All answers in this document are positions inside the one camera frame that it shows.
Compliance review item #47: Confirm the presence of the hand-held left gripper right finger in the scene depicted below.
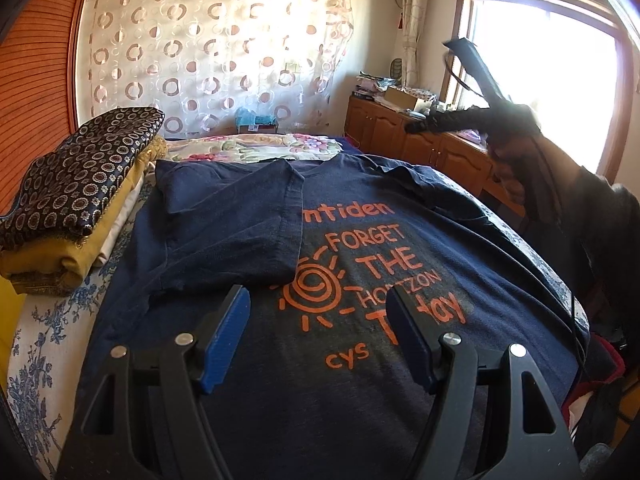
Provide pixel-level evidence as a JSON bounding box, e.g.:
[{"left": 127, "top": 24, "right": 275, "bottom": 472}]
[{"left": 386, "top": 285, "right": 583, "bottom": 480}]

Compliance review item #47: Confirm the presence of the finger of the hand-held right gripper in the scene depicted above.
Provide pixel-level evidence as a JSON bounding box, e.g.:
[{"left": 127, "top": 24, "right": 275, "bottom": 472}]
[
  {"left": 404, "top": 107, "right": 493, "bottom": 136},
  {"left": 442, "top": 37, "right": 512, "bottom": 107}
]

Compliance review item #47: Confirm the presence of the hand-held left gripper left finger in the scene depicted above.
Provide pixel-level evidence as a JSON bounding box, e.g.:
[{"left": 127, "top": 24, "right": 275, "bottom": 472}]
[{"left": 57, "top": 284, "right": 252, "bottom": 480}]

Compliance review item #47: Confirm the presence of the navy t-shirt with orange print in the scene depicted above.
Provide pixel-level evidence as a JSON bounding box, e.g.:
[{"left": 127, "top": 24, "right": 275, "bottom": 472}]
[{"left": 87, "top": 152, "right": 594, "bottom": 480}]

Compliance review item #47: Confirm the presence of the person's right forearm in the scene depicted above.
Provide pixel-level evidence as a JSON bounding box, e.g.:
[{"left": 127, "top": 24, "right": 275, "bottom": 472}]
[{"left": 542, "top": 157, "right": 640, "bottom": 326}]

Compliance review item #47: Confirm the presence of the person's right hand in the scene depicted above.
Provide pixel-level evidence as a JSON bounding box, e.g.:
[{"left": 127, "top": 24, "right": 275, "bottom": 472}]
[{"left": 487, "top": 144, "right": 529, "bottom": 207}]

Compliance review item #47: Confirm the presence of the wooden cabinet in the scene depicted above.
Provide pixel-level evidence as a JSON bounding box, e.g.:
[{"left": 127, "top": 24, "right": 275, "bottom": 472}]
[{"left": 344, "top": 95, "right": 527, "bottom": 222}]

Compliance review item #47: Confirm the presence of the cardboard box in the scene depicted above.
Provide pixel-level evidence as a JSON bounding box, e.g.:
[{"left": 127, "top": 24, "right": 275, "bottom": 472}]
[{"left": 382, "top": 85, "right": 427, "bottom": 112}]

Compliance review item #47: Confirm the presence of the floral window curtain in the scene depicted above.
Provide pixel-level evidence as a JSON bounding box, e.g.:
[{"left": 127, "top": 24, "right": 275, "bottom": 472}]
[{"left": 400, "top": 0, "right": 437, "bottom": 92}]

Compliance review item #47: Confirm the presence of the wooden framed window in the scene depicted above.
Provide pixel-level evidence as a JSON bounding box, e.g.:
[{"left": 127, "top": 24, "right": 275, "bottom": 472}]
[{"left": 440, "top": 0, "right": 640, "bottom": 192}]

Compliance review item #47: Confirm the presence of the folded white cloth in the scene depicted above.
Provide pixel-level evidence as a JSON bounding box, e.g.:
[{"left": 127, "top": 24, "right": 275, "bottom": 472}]
[{"left": 94, "top": 170, "right": 152, "bottom": 269}]

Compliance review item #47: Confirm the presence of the blue floral white bedsheet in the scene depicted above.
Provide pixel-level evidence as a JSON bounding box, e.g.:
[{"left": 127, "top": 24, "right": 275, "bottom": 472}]
[{"left": 7, "top": 175, "right": 157, "bottom": 480}]

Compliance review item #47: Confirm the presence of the teal box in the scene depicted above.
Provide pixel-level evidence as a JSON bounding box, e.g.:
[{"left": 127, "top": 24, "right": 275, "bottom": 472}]
[{"left": 234, "top": 107, "right": 281, "bottom": 134}]

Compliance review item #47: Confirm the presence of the folded mustard yellow cloth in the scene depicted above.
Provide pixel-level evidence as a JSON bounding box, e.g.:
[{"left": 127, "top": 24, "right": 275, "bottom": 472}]
[{"left": 0, "top": 135, "right": 169, "bottom": 287}]

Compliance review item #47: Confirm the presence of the red blanket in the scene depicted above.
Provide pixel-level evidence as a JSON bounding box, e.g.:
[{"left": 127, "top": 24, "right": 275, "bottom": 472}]
[{"left": 560, "top": 336, "right": 627, "bottom": 427}]

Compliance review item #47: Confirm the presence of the folded dark circle-patterned cloth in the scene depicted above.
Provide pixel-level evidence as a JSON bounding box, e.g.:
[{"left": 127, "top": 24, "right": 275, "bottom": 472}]
[{"left": 0, "top": 106, "right": 166, "bottom": 252}]

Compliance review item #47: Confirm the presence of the sheer circle-patterned curtain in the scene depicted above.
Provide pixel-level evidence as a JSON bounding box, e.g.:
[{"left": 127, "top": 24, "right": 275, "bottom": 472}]
[{"left": 86, "top": 0, "right": 359, "bottom": 137}]

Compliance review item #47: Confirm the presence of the wooden slatted headboard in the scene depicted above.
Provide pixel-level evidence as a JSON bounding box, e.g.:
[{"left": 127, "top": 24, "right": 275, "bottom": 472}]
[{"left": 0, "top": 0, "right": 99, "bottom": 217}]

